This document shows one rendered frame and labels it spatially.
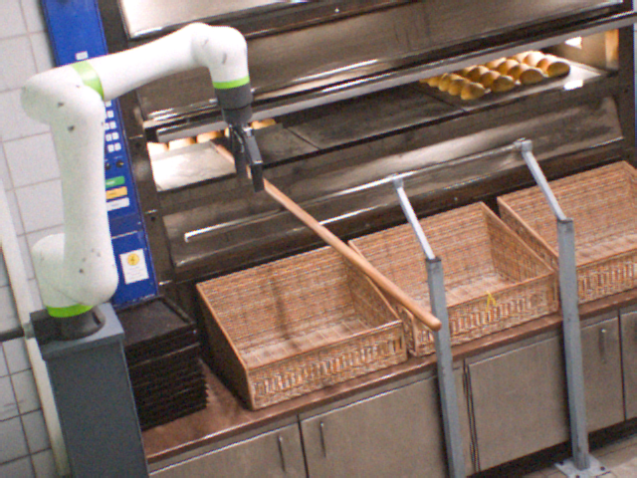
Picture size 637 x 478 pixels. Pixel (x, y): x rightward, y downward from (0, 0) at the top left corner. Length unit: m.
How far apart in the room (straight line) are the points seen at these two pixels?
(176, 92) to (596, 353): 1.70
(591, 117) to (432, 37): 0.78
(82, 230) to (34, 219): 1.11
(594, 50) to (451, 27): 0.74
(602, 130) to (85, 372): 2.39
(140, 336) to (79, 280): 0.94
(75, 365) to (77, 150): 0.59
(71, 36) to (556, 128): 1.85
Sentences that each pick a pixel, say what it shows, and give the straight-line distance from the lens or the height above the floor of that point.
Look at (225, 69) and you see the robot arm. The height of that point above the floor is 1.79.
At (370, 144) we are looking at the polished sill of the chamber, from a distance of 4.32.
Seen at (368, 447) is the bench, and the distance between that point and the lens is 4.09.
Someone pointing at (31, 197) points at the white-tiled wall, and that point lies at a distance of 4.00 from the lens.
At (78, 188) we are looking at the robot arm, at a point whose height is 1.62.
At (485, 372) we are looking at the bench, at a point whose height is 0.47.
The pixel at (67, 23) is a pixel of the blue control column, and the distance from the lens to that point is 3.88.
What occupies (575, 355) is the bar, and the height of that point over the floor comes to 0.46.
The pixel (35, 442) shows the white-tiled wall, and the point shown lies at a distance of 4.32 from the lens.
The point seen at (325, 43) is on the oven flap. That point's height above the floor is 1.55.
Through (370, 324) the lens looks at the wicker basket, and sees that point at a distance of 4.27.
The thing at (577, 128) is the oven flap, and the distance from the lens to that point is 4.74.
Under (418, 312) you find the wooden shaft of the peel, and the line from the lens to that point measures 2.99.
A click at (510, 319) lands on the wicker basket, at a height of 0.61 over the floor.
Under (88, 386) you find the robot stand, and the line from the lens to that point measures 3.20.
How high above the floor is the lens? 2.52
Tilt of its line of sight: 23 degrees down
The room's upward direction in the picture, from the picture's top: 8 degrees counter-clockwise
